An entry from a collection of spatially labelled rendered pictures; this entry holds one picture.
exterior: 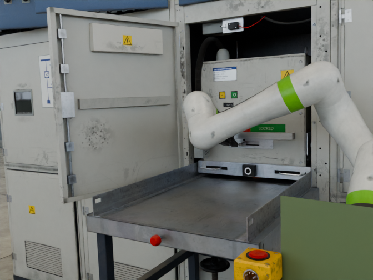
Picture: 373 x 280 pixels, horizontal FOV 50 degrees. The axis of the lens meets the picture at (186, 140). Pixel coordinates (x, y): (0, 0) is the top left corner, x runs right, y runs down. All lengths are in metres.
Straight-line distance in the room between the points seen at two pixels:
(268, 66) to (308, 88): 0.53
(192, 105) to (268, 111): 0.28
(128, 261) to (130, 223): 1.01
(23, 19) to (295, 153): 1.66
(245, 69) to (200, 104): 0.44
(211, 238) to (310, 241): 0.36
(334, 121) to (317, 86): 0.14
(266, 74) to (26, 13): 1.42
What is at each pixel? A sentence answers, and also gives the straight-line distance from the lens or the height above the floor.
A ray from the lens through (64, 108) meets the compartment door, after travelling 1.60.
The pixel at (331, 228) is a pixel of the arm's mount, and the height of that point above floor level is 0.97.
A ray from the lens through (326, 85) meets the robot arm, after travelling 1.28.
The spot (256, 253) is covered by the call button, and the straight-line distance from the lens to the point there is 0.88.
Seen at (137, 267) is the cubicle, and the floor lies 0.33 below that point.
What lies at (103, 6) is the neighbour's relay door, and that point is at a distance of 2.02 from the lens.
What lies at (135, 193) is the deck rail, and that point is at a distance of 1.56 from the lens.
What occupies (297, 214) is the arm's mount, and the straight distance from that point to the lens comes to 0.87.
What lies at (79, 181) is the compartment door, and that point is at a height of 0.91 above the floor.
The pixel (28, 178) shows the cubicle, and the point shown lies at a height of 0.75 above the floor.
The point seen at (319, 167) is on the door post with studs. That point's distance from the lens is 1.70.
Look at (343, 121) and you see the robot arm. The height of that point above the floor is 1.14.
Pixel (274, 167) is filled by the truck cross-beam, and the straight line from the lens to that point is 1.79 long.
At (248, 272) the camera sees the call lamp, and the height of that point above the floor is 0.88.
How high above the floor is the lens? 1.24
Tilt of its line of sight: 6 degrees down
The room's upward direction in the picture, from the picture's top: 2 degrees counter-clockwise
